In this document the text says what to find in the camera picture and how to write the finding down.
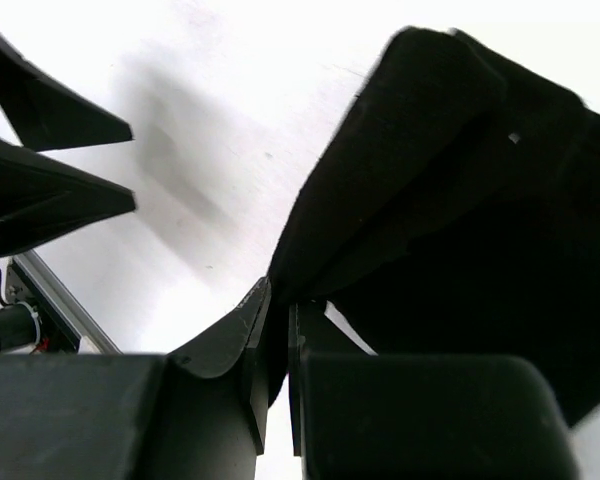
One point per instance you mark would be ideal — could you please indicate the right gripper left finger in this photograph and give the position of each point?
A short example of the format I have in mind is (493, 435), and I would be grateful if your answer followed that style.
(236, 344)

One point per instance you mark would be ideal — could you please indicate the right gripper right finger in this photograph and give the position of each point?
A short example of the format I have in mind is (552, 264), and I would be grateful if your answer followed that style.
(329, 380)

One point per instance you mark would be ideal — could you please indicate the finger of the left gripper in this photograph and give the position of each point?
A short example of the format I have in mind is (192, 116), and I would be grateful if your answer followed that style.
(42, 199)
(47, 115)

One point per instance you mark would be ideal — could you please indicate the black skirt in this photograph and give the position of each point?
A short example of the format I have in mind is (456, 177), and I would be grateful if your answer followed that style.
(457, 210)

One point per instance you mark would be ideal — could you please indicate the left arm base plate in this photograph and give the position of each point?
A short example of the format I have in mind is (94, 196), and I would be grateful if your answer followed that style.
(52, 331)

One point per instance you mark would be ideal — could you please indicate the aluminium frame rail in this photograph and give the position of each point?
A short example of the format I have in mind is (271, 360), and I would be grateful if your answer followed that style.
(92, 337)

